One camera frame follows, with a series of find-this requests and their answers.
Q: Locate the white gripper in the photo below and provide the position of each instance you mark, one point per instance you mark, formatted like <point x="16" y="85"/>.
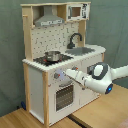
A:
<point x="78" y="76"/>

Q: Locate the wooden toy kitchen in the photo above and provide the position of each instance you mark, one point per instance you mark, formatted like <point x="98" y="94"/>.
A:
<point x="40" y="84"/>

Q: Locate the toy microwave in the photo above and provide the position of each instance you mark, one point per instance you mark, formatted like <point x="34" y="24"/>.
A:
<point x="78" y="11"/>

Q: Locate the left stove knob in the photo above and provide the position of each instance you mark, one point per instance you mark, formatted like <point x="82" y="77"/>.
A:
<point x="56" y="75"/>

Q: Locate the black stovetop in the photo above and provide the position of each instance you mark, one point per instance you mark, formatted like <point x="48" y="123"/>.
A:
<point x="43" y="61"/>

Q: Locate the small metal pot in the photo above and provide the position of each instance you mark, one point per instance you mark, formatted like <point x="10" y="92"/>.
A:
<point x="53" y="56"/>

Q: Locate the toy dishwasher door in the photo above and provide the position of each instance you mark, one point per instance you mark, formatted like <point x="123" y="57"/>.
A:
<point x="87" y="95"/>

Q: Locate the toy oven door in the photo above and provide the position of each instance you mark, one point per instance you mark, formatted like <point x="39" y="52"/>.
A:
<point x="64" y="96"/>

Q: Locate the black toy faucet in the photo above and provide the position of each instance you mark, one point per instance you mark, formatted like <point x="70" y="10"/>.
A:
<point x="73" y="40"/>

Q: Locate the grey range hood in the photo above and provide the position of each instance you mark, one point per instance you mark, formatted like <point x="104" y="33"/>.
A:
<point x="49" y="18"/>

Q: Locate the grey toy sink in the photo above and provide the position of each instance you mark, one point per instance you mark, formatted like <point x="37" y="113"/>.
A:
<point x="79" y="51"/>

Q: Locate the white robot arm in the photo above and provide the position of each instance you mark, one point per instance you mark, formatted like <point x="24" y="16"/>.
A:
<point x="99" y="78"/>

